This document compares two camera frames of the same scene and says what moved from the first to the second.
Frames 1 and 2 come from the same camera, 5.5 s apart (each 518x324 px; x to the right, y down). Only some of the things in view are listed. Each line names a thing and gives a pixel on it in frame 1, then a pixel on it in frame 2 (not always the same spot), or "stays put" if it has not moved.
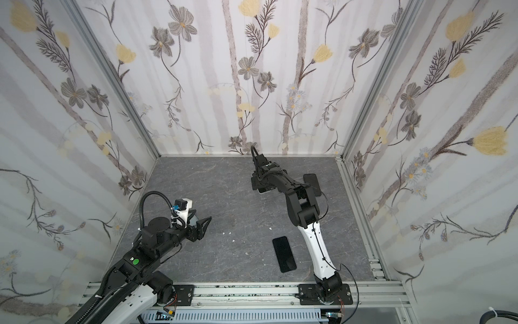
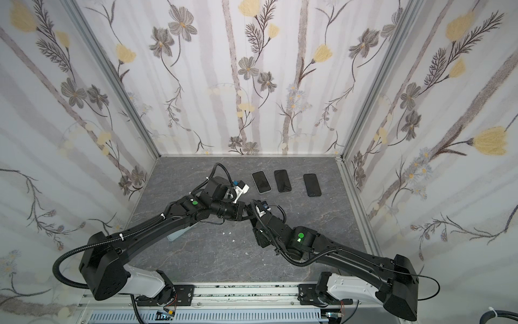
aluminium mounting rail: (273, 296) stays put
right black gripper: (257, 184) to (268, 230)
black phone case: (312, 180) stays put
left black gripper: (193, 233) to (240, 210)
